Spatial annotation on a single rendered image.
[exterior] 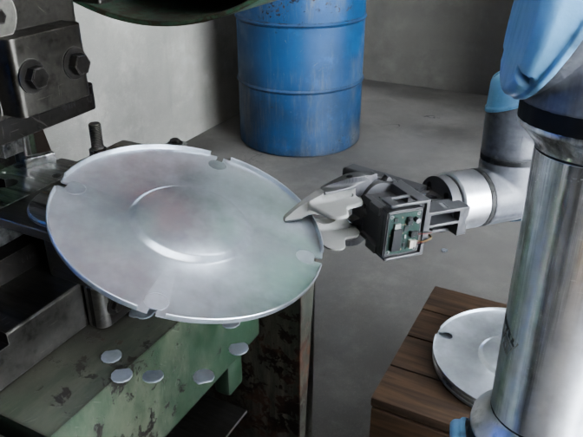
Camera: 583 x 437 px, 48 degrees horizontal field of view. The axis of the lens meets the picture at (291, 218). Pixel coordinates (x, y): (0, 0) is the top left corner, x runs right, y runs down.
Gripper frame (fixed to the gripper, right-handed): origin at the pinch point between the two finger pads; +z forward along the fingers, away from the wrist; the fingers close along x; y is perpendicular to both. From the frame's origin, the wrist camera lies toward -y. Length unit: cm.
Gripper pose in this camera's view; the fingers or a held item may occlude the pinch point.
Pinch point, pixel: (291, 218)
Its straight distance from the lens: 74.6
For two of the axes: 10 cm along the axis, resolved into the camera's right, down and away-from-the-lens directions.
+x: -0.5, 9.0, 4.4
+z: -9.1, 1.4, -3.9
